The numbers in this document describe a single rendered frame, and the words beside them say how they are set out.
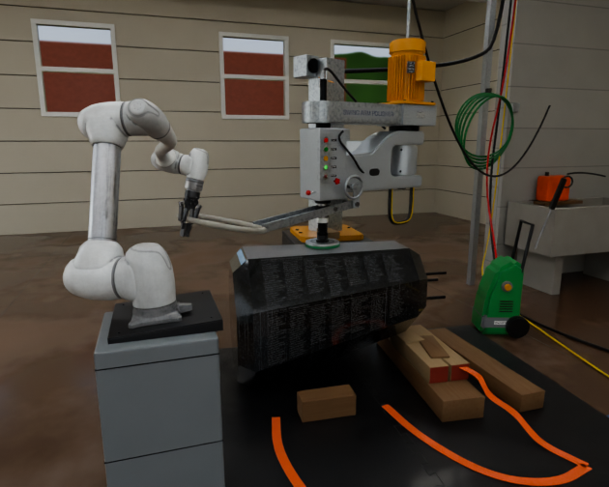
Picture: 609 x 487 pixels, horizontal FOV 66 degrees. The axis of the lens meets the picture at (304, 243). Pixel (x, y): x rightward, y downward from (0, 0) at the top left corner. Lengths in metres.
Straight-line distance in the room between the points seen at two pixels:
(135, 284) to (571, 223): 4.15
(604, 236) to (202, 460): 4.43
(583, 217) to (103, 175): 4.31
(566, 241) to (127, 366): 4.21
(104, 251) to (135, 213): 6.91
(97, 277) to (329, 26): 8.14
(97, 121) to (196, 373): 1.00
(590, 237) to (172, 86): 6.61
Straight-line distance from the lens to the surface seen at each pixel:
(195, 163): 2.40
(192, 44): 8.82
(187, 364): 1.70
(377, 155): 3.02
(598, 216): 5.29
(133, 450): 1.85
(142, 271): 1.72
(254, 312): 2.49
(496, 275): 3.84
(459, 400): 2.72
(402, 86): 3.21
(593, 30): 6.04
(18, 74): 8.92
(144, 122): 1.91
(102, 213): 1.88
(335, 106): 2.81
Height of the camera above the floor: 1.46
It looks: 12 degrees down
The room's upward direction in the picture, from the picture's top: straight up
